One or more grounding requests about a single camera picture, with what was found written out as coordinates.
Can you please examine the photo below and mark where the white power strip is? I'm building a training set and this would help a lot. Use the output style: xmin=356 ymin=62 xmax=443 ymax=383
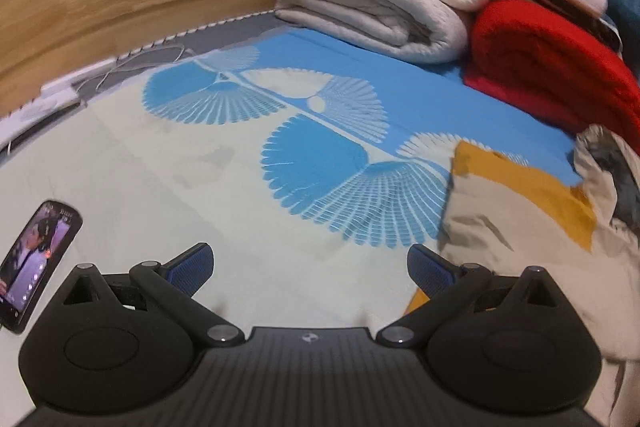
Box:
xmin=0 ymin=74 xmax=83 ymax=122

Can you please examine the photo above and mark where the white cable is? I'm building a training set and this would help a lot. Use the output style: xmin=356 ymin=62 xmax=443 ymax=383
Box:
xmin=75 ymin=46 xmax=188 ymax=94

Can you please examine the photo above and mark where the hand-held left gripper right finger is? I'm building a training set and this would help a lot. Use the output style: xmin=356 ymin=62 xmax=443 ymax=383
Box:
xmin=376 ymin=244 xmax=576 ymax=349

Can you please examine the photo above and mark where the red folded blanket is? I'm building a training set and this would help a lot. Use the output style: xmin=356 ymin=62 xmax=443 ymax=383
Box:
xmin=462 ymin=0 xmax=640 ymax=158

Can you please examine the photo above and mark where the grey mattress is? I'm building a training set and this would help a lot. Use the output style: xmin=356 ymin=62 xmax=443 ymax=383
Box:
xmin=0 ymin=13 xmax=281 ymax=158

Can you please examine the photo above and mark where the beige and yellow hooded jacket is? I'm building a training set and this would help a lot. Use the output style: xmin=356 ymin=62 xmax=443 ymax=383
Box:
xmin=405 ymin=124 xmax=640 ymax=427

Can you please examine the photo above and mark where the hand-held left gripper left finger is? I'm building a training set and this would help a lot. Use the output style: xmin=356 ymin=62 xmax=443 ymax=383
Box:
xmin=50 ymin=243 xmax=257 ymax=349

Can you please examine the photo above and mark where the black smartphone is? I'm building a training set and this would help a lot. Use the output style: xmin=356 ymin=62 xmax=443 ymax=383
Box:
xmin=0 ymin=201 xmax=83 ymax=334

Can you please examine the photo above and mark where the grey-white folded quilt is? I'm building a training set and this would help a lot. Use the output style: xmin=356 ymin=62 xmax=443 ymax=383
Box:
xmin=275 ymin=0 xmax=471 ymax=65

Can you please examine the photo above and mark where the blue patterned bed sheet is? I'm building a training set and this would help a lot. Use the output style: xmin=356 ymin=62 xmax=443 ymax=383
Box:
xmin=0 ymin=29 xmax=583 ymax=333

